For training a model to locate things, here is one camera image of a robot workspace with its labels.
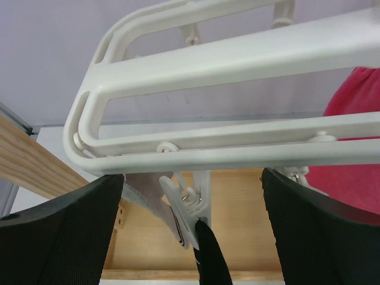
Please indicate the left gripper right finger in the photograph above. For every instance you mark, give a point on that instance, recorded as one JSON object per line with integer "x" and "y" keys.
{"x": 320, "y": 240}

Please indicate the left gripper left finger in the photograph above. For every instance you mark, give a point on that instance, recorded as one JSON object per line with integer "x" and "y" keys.
{"x": 64, "y": 240}

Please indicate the white plastic clip hanger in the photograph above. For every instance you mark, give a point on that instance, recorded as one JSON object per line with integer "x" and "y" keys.
{"x": 157, "y": 49}

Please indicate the wooden clothes rack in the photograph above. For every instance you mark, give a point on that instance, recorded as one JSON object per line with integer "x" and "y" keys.
{"x": 142, "y": 249}

